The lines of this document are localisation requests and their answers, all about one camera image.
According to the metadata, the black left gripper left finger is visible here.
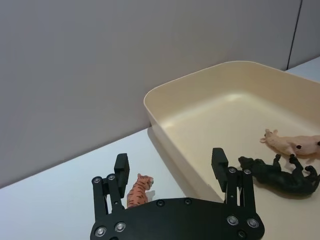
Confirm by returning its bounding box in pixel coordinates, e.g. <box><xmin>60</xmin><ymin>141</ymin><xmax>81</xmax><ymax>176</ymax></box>
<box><xmin>91</xmin><ymin>153</ymin><xmax>131</xmax><ymax>221</ymax></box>

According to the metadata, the cream plastic tray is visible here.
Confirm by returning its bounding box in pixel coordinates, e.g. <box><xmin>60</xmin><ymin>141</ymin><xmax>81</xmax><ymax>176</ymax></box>
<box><xmin>143</xmin><ymin>60</ymin><xmax>320</xmax><ymax>204</ymax></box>

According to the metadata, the black animal toy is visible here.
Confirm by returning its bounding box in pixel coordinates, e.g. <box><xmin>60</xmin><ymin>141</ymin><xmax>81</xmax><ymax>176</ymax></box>
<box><xmin>237</xmin><ymin>153</ymin><xmax>320</xmax><ymax>200</ymax></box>

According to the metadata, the pink animal toy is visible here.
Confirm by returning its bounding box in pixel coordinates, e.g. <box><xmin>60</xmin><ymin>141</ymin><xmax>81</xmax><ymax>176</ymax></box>
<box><xmin>259</xmin><ymin>128</ymin><xmax>320</xmax><ymax>166</ymax></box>

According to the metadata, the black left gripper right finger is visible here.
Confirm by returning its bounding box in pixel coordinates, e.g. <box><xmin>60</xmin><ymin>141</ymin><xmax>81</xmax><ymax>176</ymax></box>
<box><xmin>210</xmin><ymin>147</ymin><xmax>259</xmax><ymax>216</ymax></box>

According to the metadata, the orange striped tiger toy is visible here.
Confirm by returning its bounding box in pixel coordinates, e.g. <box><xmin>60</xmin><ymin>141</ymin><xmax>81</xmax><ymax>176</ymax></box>
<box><xmin>126</xmin><ymin>173</ymin><xmax>156</xmax><ymax>210</ymax></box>

